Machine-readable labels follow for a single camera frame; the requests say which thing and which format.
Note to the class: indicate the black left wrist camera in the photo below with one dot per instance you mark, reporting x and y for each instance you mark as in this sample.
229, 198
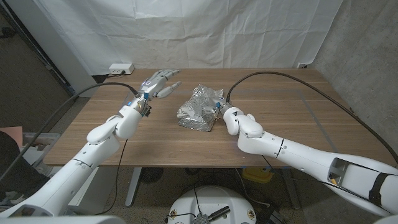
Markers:
146, 111

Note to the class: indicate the person in dark clothing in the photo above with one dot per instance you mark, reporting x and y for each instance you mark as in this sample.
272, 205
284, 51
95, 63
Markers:
12, 168

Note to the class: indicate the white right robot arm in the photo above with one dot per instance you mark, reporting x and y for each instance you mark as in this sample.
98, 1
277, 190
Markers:
304, 158

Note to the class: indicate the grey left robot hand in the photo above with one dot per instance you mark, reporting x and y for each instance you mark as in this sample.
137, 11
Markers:
154, 85

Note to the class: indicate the crinkled aluminum foil sheet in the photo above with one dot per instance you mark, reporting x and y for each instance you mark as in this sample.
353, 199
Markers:
196, 112

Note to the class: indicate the black round floor fan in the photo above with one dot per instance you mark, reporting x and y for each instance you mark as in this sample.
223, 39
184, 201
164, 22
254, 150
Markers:
152, 175

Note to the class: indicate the yellow object under table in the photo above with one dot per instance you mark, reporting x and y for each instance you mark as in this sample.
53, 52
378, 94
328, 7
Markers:
257, 175

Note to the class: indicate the white power strip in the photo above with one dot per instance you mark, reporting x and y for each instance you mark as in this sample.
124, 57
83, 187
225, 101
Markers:
121, 68

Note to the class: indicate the black tool on base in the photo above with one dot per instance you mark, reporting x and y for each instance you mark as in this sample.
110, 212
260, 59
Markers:
217, 213

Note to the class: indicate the white creased backdrop sheet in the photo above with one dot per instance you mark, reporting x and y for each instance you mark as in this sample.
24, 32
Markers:
192, 34

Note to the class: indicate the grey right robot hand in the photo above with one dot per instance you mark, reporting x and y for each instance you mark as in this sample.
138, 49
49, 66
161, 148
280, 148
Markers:
222, 107

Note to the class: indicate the clear plastic storage bin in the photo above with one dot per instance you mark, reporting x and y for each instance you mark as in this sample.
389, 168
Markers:
42, 140

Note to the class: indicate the grey table leg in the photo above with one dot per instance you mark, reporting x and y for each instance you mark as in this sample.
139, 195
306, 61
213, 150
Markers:
292, 189

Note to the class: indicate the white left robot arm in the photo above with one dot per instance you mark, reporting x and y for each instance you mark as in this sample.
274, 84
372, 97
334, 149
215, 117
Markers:
87, 155

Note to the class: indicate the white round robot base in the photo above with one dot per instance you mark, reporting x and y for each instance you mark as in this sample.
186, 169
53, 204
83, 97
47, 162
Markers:
214, 199

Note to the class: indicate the white table leg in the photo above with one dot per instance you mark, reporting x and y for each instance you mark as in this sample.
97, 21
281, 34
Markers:
133, 186

